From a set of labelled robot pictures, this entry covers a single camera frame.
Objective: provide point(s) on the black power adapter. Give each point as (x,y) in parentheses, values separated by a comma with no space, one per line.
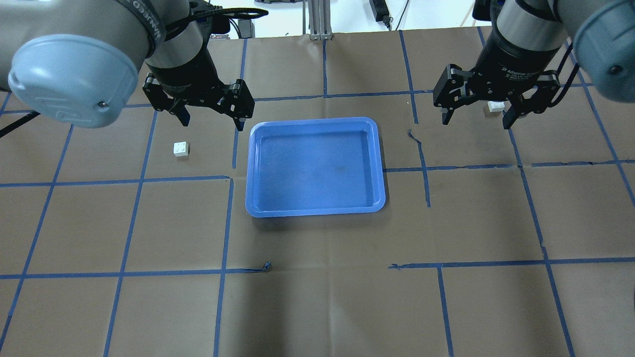
(381,13)

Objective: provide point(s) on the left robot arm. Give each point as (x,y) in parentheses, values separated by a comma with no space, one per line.
(78,61)

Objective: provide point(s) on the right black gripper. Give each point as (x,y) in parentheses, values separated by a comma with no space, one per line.
(516,58)

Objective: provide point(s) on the white block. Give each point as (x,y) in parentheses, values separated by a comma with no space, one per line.
(181,149)
(495,106)

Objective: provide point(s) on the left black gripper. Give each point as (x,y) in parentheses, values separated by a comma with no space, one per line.
(187,74)

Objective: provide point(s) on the aluminium frame post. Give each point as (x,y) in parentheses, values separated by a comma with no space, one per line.
(317,16)

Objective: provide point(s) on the blue plastic tray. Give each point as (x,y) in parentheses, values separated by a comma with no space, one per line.
(314,167)

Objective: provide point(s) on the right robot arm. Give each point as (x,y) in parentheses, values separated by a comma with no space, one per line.
(525,36)

